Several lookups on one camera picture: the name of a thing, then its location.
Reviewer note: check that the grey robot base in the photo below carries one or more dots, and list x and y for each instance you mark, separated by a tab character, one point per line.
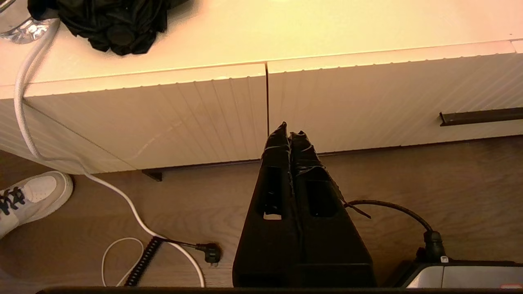
470	275

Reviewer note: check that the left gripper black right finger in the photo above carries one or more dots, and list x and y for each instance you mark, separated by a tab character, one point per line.
335	253

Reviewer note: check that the white low cabinet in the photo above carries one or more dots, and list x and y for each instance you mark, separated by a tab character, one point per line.
286	32

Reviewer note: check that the white sneaker with dark laces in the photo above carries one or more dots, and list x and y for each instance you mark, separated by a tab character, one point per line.
41	192

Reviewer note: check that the white ribbed cabinet front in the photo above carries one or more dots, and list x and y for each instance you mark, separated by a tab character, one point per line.
367	102
184	118

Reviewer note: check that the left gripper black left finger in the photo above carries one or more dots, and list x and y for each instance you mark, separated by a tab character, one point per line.
269	245

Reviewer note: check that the clear glass vessel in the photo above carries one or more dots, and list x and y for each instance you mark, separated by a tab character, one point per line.
22	32

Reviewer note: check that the black cloth pile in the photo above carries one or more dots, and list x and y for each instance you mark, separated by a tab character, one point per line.
114	24

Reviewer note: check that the white pull-out drawer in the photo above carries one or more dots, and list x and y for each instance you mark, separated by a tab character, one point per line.
490	81

